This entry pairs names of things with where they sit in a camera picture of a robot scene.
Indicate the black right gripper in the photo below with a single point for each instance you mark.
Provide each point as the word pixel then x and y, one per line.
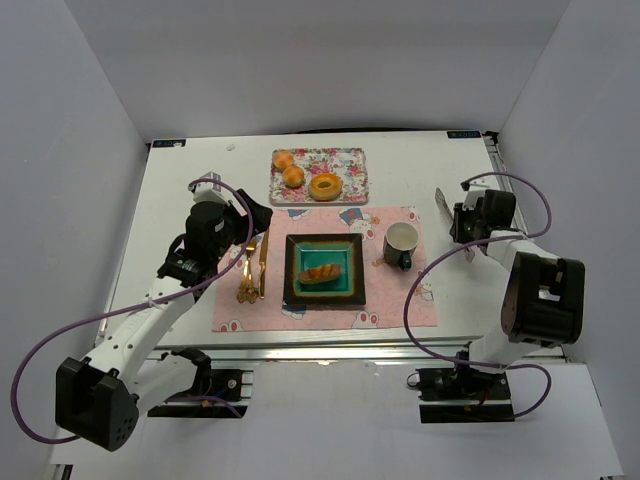
pixel 460 223

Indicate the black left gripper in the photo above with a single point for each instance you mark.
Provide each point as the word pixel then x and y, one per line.
pixel 245 220

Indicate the metal tongs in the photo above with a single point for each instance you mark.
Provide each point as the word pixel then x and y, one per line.
pixel 441 202

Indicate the brown striped bread loaf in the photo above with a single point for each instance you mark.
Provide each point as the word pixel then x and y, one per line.
pixel 320 274

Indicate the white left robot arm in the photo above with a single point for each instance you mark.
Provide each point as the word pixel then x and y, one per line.
pixel 101 397

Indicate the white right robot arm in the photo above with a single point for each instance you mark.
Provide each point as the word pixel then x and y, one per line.
pixel 543 304

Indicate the round bun front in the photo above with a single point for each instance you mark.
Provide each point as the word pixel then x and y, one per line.
pixel 293 176

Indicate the round bun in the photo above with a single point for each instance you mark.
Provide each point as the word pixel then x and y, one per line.
pixel 293 176
pixel 282 160

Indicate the gold knife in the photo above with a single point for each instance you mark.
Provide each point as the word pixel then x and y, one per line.
pixel 263 265

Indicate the round bun back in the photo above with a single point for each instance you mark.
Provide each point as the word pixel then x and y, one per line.
pixel 282 160

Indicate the floral rectangular tray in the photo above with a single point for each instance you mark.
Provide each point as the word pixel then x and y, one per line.
pixel 349 163

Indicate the dark green mug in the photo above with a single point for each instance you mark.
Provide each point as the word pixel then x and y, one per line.
pixel 400 242

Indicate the green square plate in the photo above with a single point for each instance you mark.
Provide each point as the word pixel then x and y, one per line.
pixel 306 251

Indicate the gold fork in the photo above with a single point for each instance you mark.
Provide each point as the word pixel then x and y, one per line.
pixel 246 291

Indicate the pink bunny placemat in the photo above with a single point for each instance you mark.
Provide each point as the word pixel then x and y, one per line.
pixel 386 287

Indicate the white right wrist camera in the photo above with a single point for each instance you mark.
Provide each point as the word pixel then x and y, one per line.
pixel 474 191

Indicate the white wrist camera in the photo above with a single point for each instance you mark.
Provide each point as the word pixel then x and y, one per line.
pixel 204 189
pixel 474 191

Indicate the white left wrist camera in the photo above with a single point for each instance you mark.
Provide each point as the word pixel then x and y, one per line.
pixel 204 189

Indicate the ring doughnut bread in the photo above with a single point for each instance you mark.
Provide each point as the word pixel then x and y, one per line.
pixel 325 187

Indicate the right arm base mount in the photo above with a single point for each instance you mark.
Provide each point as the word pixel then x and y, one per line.
pixel 461 395

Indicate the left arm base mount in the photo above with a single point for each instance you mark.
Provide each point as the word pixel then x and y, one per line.
pixel 221 393

